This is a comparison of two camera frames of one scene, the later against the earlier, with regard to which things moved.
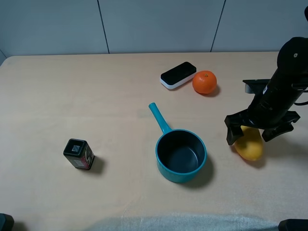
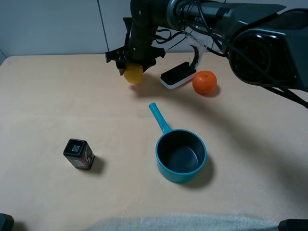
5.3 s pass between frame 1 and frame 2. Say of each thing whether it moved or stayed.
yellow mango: moved
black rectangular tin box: stayed
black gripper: moved
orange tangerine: stayed
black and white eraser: stayed
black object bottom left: stayed
